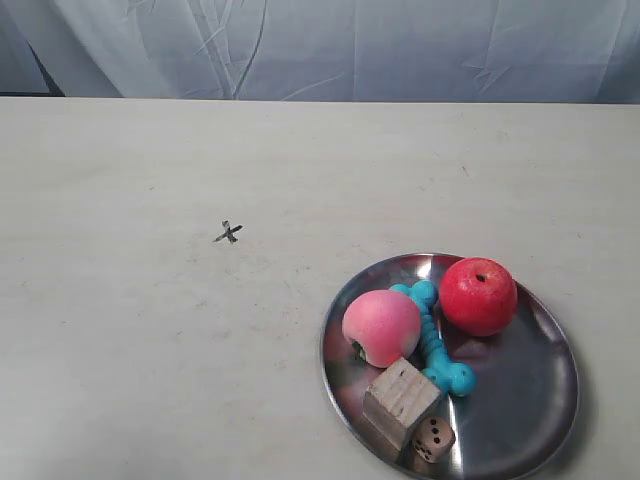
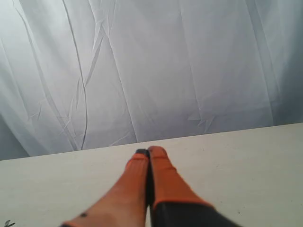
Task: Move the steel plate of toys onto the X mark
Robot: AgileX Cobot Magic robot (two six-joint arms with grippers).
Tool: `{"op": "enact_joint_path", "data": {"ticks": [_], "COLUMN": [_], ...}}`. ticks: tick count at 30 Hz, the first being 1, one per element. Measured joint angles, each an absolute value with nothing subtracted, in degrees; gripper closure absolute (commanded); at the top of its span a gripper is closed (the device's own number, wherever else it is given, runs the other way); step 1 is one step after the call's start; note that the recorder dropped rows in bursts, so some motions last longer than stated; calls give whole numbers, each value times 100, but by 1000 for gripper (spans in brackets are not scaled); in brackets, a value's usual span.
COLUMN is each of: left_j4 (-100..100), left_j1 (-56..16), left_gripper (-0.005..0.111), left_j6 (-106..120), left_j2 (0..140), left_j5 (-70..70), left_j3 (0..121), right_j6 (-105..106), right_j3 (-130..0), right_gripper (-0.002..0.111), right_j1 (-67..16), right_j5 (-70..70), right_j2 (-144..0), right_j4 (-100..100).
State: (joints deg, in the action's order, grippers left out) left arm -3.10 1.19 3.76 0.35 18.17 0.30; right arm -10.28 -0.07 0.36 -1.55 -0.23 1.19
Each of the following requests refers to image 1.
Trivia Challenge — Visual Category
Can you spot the pink toy peach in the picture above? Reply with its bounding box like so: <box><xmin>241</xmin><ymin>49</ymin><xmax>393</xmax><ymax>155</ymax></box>
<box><xmin>342</xmin><ymin>290</ymin><xmax>421</xmax><ymax>368</ymax></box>

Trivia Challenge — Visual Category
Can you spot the red toy apple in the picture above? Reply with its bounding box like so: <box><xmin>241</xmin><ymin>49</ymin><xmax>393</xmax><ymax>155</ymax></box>
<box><xmin>439</xmin><ymin>257</ymin><xmax>518</xmax><ymax>337</ymax></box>

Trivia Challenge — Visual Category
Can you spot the wooden cube block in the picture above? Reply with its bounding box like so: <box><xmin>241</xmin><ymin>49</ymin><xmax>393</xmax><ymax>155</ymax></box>
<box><xmin>363</xmin><ymin>358</ymin><xmax>443</xmax><ymax>450</ymax></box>

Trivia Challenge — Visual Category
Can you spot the teal rubber bone toy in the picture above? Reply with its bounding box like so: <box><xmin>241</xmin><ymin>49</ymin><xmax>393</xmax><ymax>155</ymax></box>
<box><xmin>390</xmin><ymin>280</ymin><xmax>476</xmax><ymax>397</ymax></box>

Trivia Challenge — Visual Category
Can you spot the small wooden die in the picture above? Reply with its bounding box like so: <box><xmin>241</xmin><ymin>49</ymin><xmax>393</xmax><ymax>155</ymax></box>
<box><xmin>411</xmin><ymin>416</ymin><xmax>456</xmax><ymax>463</ymax></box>

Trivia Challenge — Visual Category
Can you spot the white backdrop cloth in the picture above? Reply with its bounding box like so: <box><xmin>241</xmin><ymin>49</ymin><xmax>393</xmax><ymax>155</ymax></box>
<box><xmin>1</xmin><ymin>1</ymin><xmax>639</xmax><ymax>104</ymax></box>

